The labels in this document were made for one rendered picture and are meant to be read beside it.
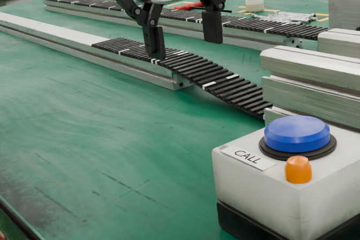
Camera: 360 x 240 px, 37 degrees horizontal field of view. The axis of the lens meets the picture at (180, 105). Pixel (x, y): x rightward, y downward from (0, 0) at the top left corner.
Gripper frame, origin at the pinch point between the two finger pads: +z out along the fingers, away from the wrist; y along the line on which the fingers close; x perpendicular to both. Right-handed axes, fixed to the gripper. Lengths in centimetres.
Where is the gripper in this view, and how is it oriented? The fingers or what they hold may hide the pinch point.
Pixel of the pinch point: (185, 40)
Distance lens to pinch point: 65.2
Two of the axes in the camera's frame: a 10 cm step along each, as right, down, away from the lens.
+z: 1.2, 9.4, 3.3
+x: 5.6, 2.1, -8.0
